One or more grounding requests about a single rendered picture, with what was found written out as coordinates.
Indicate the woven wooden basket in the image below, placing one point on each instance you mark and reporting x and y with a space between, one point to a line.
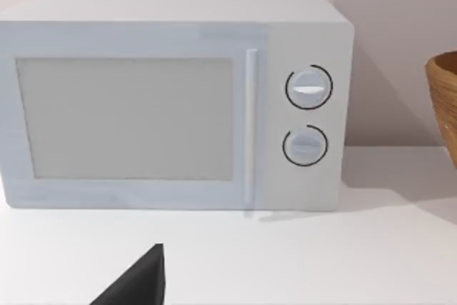
444 105

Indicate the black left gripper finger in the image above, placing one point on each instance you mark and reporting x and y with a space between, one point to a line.
146 280

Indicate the microwave oven door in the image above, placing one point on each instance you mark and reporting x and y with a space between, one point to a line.
125 119

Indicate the pale microwave oven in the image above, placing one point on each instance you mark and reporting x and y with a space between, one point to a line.
303 183

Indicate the large microwave knob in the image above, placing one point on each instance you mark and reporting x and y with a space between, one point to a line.
308 86

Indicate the small microwave knob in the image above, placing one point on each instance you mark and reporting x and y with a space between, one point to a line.
304 145

